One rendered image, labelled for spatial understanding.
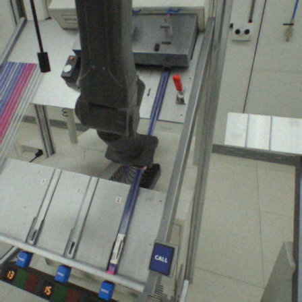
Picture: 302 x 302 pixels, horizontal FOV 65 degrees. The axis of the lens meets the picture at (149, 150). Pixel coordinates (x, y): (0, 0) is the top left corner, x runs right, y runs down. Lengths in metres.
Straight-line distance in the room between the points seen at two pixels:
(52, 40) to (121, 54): 0.69
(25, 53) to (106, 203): 0.62
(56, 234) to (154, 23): 0.60
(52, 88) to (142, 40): 0.32
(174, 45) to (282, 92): 1.74
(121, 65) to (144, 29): 0.45
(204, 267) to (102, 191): 1.00
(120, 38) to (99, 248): 0.45
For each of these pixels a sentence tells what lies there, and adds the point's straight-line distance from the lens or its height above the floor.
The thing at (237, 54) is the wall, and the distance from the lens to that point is 2.24.
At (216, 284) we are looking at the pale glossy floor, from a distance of 1.45.
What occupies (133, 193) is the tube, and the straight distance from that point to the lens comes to 0.56.
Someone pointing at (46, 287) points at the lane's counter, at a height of 0.66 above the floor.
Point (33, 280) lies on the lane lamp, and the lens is 0.69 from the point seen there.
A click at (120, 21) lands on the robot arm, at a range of 0.26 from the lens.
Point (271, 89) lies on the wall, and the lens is 2.30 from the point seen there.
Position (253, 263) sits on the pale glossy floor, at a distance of 1.59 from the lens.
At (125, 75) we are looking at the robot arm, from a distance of 0.29.
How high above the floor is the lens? 1.20
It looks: 29 degrees down
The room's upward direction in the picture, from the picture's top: straight up
